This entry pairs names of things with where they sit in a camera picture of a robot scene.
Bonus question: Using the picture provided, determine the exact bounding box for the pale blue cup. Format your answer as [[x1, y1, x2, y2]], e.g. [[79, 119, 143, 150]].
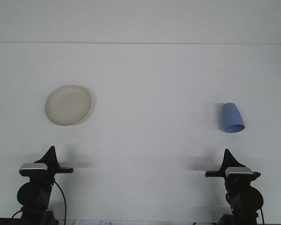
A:
[[220, 102, 245, 134]]

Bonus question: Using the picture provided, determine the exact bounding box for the pale round plate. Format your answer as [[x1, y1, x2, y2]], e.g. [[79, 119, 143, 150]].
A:
[[44, 84, 92, 127]]

